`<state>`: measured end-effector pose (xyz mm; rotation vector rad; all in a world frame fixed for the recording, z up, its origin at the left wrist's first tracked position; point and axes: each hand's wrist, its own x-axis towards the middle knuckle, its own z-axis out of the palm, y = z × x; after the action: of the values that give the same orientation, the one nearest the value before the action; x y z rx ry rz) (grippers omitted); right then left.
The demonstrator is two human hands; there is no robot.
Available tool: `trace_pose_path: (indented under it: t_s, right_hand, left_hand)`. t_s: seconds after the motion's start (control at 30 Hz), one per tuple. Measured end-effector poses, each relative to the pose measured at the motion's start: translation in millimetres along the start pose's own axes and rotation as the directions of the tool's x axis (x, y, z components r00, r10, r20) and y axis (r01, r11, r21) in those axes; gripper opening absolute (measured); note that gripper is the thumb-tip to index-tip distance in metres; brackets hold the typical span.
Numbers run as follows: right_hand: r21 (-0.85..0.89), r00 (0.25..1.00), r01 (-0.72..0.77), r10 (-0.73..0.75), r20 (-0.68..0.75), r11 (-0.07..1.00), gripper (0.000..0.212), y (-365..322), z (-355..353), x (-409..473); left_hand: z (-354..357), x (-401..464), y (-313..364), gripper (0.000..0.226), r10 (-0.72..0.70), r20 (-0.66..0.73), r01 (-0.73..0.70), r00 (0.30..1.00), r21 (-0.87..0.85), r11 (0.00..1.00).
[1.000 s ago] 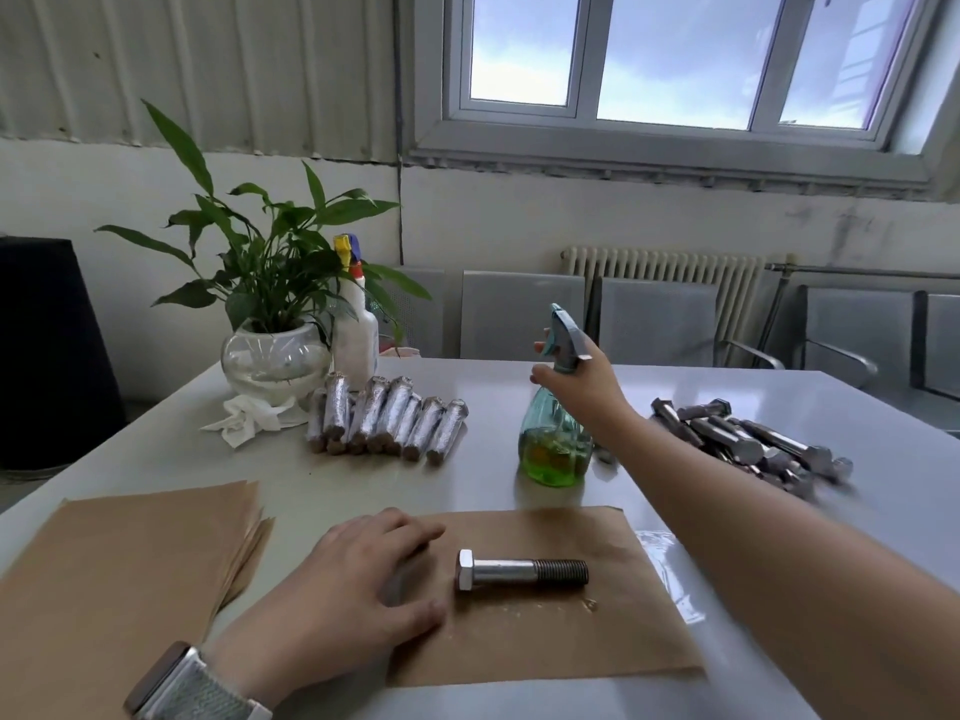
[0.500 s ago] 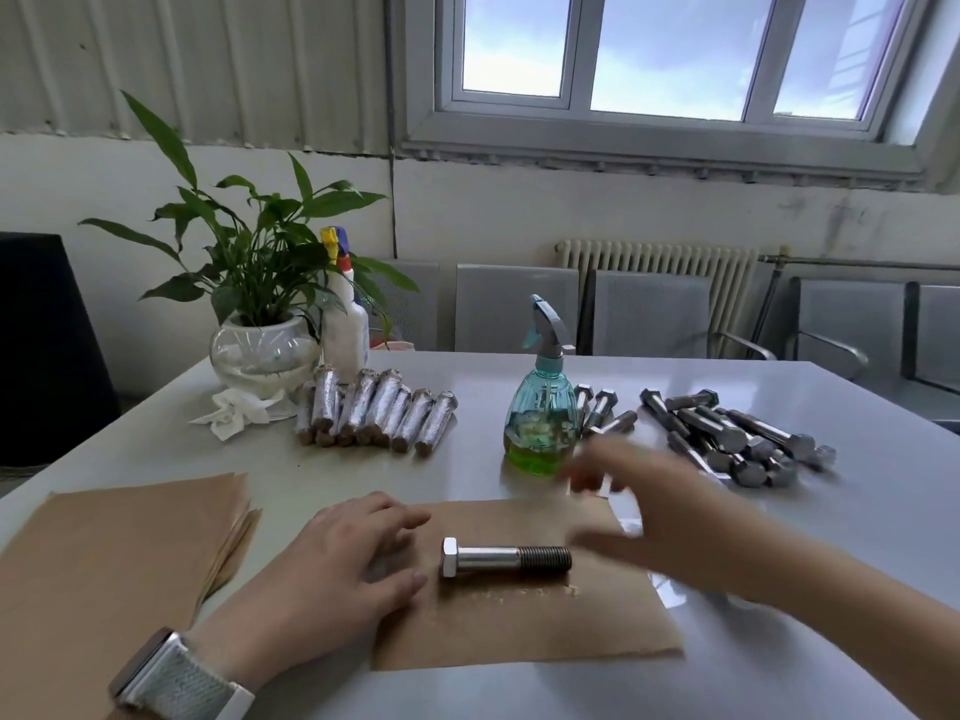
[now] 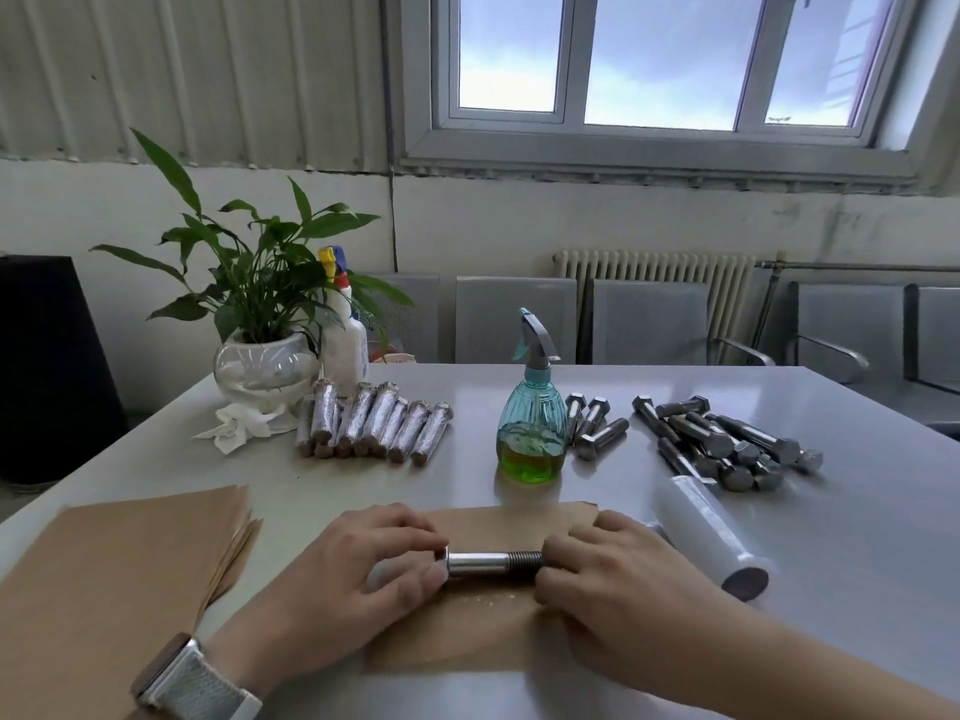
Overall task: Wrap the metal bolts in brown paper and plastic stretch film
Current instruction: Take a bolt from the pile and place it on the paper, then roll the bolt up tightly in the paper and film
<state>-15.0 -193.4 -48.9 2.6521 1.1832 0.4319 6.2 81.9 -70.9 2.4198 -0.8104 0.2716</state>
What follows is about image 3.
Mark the person's right hand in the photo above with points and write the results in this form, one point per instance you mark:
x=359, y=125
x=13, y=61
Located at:
x=645, y=607

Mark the person's left hand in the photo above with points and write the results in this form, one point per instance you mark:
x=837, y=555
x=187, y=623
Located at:
x=330, y=592

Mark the white cling film roll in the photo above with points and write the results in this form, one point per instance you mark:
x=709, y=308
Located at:
x=697, y=532

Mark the single brown paper sheet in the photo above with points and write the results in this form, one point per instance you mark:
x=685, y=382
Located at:
x=480, y=629

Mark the steel bolt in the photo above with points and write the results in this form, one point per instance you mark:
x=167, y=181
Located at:
x=484, y=563

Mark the row of bolts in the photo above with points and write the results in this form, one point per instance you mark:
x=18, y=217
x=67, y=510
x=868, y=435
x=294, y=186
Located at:
x=375, y=423

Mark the pile of steel bolts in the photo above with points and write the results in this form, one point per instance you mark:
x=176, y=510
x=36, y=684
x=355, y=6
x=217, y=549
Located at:
x=712, y=442

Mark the teal spray bottle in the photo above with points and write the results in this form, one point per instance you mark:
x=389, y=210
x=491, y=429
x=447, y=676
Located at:
x=531, y=442

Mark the stack of brown paper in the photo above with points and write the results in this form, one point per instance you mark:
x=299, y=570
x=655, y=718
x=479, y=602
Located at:
x=97, y=584

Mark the smartwatch with grey band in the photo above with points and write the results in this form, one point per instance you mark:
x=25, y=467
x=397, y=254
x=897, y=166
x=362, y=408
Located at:
x=195, y=686

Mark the crumpled white tissue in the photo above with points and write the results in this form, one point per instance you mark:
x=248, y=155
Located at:
x=240, y=427

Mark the clear glass plant pot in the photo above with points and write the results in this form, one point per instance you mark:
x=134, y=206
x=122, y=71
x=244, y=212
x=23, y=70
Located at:
x=266, y=371

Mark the white spray bottle colourful nozzle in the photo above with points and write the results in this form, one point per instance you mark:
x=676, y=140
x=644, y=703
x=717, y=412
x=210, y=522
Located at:
x=343, y=352

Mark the red packet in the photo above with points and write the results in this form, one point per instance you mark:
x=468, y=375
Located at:
x=394, y=358

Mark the grey metal chair with armrest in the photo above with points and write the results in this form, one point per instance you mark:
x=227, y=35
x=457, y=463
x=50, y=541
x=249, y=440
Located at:
x=649, y=322

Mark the green leafy plant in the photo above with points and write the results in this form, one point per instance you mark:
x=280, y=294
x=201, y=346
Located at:
x=255, y=284

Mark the grey metal bench seat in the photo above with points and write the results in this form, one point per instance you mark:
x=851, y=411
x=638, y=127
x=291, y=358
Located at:
x=847, y=322
x=937, y=337

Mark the white framed window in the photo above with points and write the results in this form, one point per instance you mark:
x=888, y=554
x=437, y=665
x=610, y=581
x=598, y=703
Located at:
x=574, y=59

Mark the white wall radiator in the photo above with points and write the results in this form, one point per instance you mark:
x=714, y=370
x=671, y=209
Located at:
x=660, y=266

